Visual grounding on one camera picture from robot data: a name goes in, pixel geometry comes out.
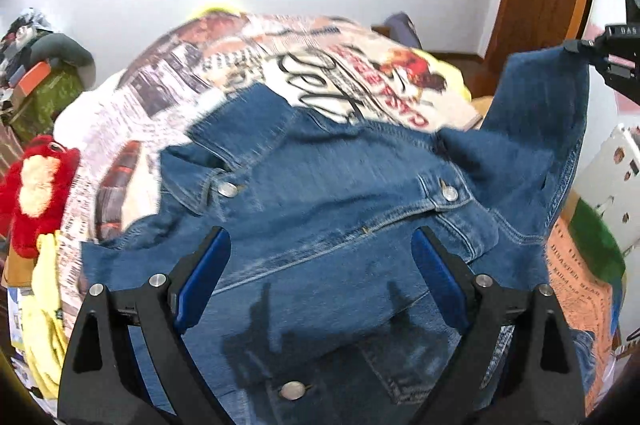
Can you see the yellow blanket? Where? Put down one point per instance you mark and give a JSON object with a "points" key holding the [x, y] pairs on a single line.
{"points": [[44, 339]]}

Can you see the newspaper print bedspread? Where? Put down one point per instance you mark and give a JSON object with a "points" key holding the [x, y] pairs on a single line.
{"points": [[331, 65]]}

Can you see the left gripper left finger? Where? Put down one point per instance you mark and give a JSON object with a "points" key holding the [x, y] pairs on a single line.
{"points": [[101, 381]]}

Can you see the white perforated board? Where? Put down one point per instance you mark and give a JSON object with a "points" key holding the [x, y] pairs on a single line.
{"points": [[610, 184]]}

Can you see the blue denim jacket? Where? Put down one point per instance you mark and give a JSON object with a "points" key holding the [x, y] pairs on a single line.
{"points": [[321, 316]]}

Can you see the red plush toy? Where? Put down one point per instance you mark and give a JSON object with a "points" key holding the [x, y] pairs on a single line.
{"points": [[34, 193]]}

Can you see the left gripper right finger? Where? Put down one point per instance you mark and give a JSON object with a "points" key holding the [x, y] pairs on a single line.
{"points": [[515, 362]]}

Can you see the dark blue bag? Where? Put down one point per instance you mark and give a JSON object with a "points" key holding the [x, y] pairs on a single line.
{"points": [[402, 30]]}

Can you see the pile of clothes and boxes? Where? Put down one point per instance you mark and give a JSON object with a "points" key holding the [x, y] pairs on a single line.
{"points": [[42, 72]]}

